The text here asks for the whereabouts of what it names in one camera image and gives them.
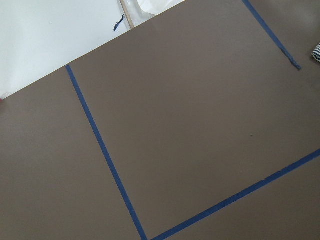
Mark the clear plastic bag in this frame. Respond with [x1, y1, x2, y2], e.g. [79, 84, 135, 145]
[125, 0, 184, 28]

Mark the navy white striped polo shirt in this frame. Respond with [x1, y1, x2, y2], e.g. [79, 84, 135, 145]
[311, 43, 320, 62]

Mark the thin wooden stick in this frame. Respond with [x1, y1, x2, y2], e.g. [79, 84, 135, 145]
[119, 0, 135, 30]

